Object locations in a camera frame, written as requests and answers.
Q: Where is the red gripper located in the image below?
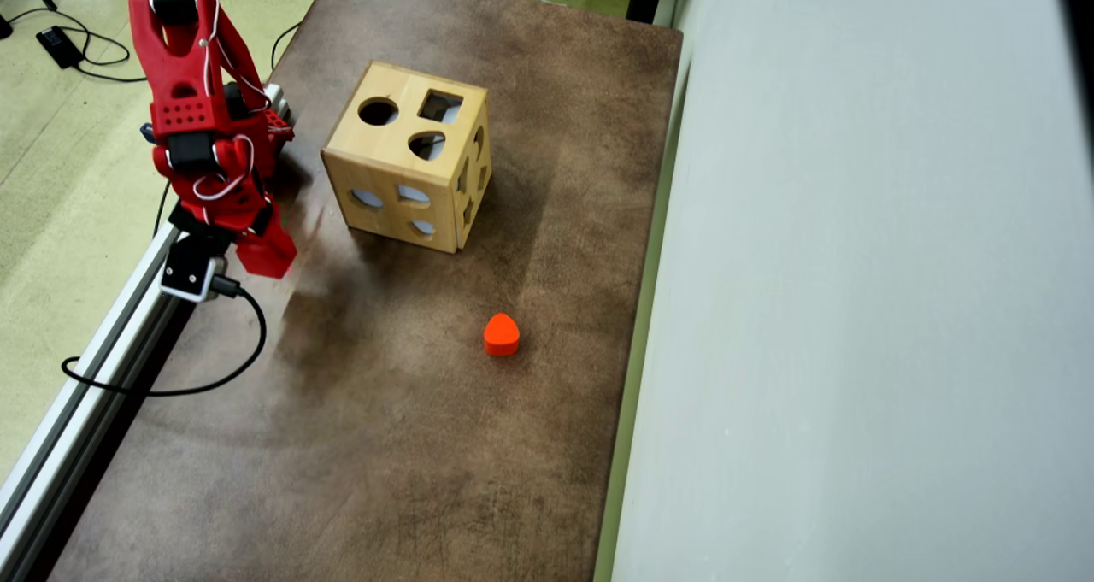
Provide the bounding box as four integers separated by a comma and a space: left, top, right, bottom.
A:
154, 133, 296, 258

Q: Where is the red cube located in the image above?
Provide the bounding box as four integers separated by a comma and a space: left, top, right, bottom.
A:
236, 240, 298, 280

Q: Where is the wooden shape sorter box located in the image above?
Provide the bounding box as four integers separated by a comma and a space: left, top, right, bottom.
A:
321, 61, 492, 254

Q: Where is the orange rounded triangular block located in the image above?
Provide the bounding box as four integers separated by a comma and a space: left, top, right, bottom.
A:
483, 313, 521, 358

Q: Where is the black power adapter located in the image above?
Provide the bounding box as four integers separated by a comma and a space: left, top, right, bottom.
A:
36, 26, 86, 68

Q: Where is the black camera cable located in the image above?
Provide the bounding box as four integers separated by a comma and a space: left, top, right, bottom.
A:
62, 274, 268, 397

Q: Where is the black and white wrist camera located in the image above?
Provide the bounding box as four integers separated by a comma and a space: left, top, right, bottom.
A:
161, 232, 230, 303

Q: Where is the black floor cable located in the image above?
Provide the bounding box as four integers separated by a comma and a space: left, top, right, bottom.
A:
270, 21, 305, 73

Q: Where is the black adapter cable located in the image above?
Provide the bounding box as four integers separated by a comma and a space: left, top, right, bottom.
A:
4, 5, 148, 84

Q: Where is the aluminium extrusion rail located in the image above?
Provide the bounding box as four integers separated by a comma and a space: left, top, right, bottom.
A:
0, 82, 291, 582

